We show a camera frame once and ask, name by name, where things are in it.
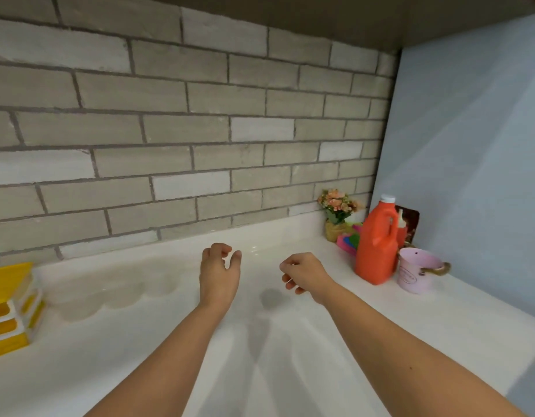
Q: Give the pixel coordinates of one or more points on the person's left forearm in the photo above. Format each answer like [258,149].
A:
[163,364]

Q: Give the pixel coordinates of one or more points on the pink flowers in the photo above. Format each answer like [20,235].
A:
[337,212]

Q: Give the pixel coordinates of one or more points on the pink plastic basket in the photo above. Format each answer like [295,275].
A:
[343,245]

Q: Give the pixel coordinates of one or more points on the orange squeeze bottle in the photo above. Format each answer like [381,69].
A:
[401,225]

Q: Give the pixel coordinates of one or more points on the orange jug with white cap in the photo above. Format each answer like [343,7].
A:
[376,251]

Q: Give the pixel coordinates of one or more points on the person's right hand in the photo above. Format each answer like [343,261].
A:
[306,275]

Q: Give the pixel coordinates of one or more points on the white countertop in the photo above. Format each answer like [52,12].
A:
[380,334]

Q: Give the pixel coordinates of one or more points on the person's right forearm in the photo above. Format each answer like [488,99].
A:
[415,356]

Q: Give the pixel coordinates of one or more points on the brown coffee pouch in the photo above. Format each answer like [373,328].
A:
[413,223]

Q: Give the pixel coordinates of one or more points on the yellow white mini drawer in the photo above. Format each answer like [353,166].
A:
[26,304]

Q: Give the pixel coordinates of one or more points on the clear plastic container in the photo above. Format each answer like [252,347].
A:
[122,293]
[78,306]
[161,282]

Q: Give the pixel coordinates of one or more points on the person's left hand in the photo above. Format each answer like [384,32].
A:
[219,277]

